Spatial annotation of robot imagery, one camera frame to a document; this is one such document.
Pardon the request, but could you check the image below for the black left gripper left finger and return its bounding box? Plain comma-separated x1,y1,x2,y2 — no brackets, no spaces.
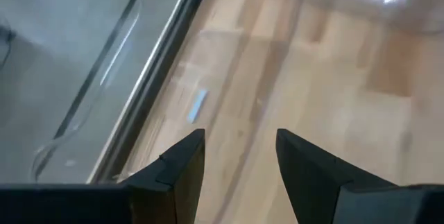
119,128,206,224

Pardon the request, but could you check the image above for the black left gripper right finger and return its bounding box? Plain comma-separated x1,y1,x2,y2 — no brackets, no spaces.
275,128,398,224

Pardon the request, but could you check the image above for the clear plastic bin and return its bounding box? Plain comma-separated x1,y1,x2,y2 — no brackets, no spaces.
0,0,216,185

